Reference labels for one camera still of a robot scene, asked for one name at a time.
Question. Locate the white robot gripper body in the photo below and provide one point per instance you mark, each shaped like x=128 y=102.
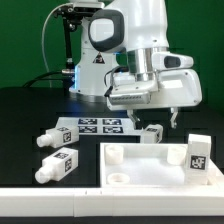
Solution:
x=169 y=89

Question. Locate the black camera on stand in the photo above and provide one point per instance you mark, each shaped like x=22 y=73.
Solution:
x=72 y=15

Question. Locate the white square table top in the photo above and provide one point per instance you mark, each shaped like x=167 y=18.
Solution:
x=147 y=165

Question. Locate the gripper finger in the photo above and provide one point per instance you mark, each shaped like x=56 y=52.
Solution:
x=135 y=120
x=174 y=114

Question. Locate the white L-shaped fence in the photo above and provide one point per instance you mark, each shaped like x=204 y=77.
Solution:
x=205 y=200

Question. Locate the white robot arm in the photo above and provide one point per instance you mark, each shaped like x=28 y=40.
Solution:
x=125 y=58

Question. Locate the paper sheet with markers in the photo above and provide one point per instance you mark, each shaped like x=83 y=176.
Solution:
x=100 y=126

